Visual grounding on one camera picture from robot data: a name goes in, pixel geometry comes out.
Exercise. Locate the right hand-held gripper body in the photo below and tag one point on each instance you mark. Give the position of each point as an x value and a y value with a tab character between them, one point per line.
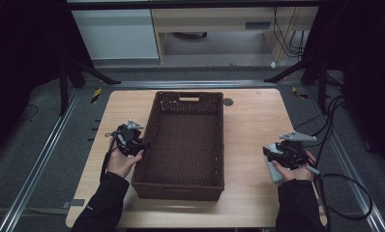
290	153

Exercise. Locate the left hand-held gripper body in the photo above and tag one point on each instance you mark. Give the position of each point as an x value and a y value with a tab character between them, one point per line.
127	138

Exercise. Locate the brown woven basket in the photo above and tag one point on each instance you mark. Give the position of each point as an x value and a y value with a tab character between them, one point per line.
184	148

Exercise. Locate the person's right hand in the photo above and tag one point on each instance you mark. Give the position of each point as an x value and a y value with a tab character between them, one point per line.
293	174

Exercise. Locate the person's left hand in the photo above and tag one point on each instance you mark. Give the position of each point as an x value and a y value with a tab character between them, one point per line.
119	165

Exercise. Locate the yellow black tape strip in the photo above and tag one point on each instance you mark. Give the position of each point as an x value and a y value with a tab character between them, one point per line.
96	95
299	93

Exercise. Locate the grey round table grommet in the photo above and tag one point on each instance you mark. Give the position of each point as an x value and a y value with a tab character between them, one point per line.
228	102

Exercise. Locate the black metal stand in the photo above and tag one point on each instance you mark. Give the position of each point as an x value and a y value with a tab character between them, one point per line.
322	87
64	90

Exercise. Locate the small white floor object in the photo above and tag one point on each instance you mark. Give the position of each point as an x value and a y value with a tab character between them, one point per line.
273	64

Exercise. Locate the white cabinet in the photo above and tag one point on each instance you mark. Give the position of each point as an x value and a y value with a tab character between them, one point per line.
116	34

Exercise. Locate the dark object under desk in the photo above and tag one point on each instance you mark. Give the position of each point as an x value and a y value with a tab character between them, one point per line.
190	34

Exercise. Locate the grey desk label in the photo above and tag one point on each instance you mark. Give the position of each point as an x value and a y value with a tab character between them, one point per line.
258	25

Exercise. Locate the black curtain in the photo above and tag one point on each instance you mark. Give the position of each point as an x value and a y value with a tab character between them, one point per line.
368	48
23	48

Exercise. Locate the light wooden desk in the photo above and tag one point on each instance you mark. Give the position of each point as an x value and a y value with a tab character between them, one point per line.
213	19

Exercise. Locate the metal floor rail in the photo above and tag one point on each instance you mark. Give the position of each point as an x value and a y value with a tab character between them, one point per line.
193	84
351	174
35	170

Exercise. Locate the grey table bracket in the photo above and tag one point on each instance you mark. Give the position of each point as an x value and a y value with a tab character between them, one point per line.
74	203

